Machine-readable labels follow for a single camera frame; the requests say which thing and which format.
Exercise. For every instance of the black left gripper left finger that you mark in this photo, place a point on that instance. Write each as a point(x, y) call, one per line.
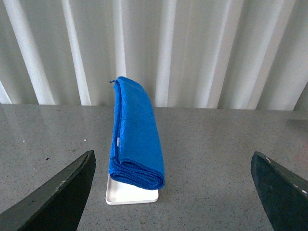
point(58, 204)

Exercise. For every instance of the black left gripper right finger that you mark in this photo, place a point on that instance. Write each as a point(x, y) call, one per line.
point(283, 194)

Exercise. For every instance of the blue microfiber cloth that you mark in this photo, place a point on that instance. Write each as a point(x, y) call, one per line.
point(136, 156)

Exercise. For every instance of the white towel rack wooden bars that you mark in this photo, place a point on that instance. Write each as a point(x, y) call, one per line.
point(118, 193)

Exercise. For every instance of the white pleated curtain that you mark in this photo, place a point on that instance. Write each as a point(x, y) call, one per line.
point(232, 54)

